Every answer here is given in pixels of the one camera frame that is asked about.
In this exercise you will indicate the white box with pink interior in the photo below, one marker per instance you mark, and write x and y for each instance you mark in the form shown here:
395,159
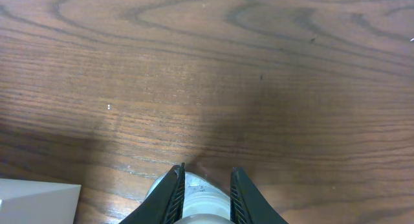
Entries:
31,202

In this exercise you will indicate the clear foam soap pump bottle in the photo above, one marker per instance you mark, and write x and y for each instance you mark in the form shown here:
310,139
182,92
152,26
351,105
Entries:
203,202

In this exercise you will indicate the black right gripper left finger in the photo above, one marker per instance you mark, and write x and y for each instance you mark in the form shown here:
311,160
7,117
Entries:
165,204

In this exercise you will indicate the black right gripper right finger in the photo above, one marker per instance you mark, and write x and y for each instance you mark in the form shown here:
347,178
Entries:
247,204

